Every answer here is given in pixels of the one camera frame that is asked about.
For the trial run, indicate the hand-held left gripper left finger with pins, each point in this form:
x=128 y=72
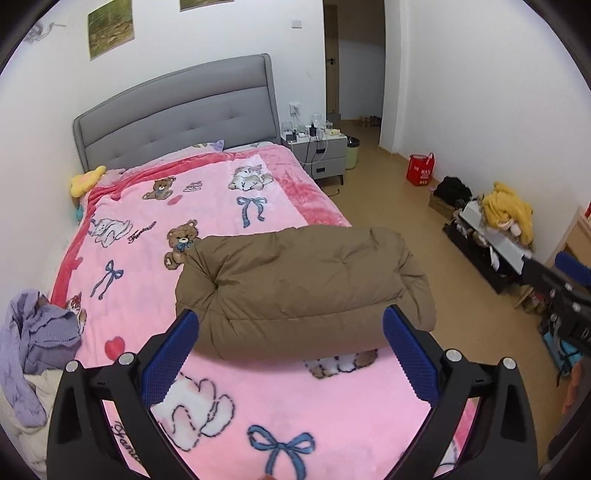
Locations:
x=171 y=357

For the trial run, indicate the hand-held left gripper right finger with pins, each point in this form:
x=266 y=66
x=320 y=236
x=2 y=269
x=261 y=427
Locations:
x=411 y=355

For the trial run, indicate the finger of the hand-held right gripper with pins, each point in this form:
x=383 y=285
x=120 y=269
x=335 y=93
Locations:
x=549 y=281
x=572 y=267

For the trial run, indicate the brown hooded puffer jacket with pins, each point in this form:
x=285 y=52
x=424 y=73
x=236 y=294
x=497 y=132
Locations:
x=300 y=286

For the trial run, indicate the person's right hand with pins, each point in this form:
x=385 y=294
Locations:
x=572 y=385

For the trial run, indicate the blue backpack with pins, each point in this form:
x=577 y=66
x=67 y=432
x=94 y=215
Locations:
x=556 y=355

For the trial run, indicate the long white box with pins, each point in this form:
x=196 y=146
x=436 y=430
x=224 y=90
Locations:
x=498 y=244

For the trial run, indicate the black low rack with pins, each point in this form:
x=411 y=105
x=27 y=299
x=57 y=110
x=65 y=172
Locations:
x=480 y=263

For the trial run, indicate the yellow garment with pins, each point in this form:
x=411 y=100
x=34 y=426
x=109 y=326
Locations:
x=505 y=207

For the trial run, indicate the purple knit sweater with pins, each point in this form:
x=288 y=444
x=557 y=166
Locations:
x=53 y=337

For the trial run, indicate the cardboard box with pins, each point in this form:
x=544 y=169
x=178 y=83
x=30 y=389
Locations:
x=441 y=207

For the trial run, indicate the black bag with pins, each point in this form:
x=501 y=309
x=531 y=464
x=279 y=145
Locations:
x=452 y=190

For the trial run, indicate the cream quilted garment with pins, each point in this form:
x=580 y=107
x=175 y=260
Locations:
x=32 y=415

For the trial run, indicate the pink printed blanket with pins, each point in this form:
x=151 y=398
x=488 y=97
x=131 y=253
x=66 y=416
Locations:
x=207 y=207

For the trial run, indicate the lilac jacket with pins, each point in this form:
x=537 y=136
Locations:
x=14 y=350

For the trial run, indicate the red shopping bag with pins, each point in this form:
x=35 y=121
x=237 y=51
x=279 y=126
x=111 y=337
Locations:
x=420 y=171

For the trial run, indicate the teal plush toy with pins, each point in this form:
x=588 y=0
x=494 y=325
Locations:
x=79 y=212

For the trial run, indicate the yellow star plush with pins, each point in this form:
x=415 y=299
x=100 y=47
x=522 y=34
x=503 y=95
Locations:
x=87 y=181

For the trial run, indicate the pale green trash bin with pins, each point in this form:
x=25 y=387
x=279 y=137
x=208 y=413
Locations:
x=352 y=154

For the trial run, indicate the grey nightstand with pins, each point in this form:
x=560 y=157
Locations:
x=328 y=159

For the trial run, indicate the purple plush toy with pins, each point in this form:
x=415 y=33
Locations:
x=217 y=146

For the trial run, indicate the grey padded headboard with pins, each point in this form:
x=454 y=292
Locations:
x=175 y=120

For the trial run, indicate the black charger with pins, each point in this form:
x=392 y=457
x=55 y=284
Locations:
x=314 y=130

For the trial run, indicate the brown wooden door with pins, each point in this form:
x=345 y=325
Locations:
x=331 y=60

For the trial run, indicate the white wall socket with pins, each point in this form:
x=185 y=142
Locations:
x=294 y=110

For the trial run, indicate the green landscape wall picture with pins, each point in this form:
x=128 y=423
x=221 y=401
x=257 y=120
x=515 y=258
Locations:
x=111 y=30

